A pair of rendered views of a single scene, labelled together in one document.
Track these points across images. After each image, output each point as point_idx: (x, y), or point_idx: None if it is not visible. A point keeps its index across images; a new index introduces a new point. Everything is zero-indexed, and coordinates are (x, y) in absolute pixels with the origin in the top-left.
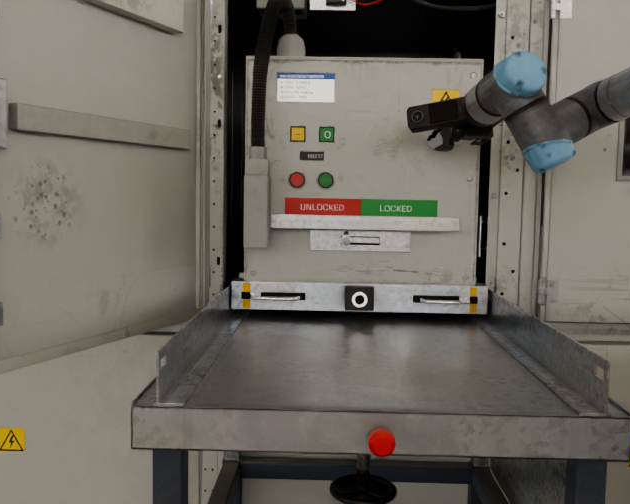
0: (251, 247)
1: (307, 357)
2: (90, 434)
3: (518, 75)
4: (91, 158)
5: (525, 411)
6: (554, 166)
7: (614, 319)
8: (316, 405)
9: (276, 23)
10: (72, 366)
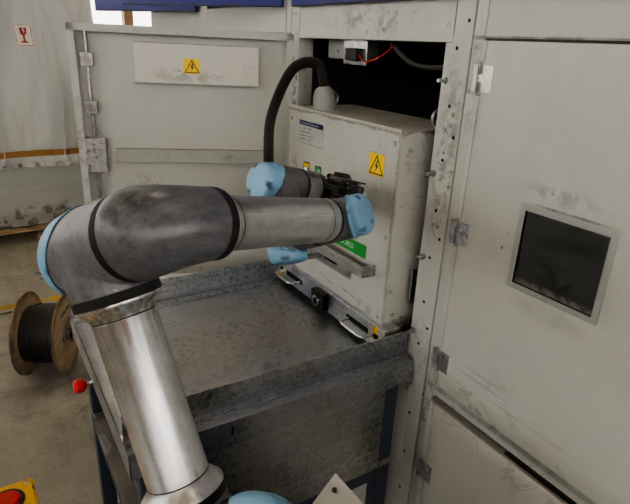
0: None
1: (194, 325)
2: None
3: (249, 184)
4: (179, 172)
5: (119, 415)
6: (274, 264)
7: (487, 419)
8: (94, 352)
9: (287, 85)
10: None
